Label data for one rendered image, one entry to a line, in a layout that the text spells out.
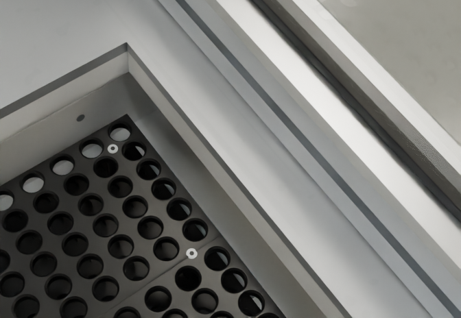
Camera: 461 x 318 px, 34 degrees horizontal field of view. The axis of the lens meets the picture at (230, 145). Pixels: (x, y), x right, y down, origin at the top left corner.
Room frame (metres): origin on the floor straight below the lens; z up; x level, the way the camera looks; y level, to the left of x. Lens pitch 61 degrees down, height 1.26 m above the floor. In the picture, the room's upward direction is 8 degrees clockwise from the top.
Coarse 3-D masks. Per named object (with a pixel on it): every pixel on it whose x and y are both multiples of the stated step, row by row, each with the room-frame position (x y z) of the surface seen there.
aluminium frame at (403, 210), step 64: (192, 0) 0.23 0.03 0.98; (256, 0) 0.23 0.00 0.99; (256, 64) 0.20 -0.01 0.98; (320, 64) 0.19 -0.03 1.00; (320, 128) 0.17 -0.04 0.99; (384, 128) 0.17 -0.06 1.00; (384, 192) 0.14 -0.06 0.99; (448, 192) 0.14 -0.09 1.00; (384, 256) 0.13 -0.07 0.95; (448, 256) 0.12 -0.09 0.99
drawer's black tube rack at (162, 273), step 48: (96, 144) 0.19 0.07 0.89; (0, 192) 0.16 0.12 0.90; (48, 192) 0.16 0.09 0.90; (96, 192) 0.16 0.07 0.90; (144, 192) 0.17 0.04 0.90; (0, 240) 0.13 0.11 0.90; (48, 240) 0.13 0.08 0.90; (96, 240) 0.14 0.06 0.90; (144, 240) 0.14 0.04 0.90; (192, 240) 0.15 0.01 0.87; (0, 288) 0.11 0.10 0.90; (48, 288) 0.11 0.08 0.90; (96, 288) 0.12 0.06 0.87; (144, 288) 0.11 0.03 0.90; (192, 288) 0.13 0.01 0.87; (240, 288) 0.13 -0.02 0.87
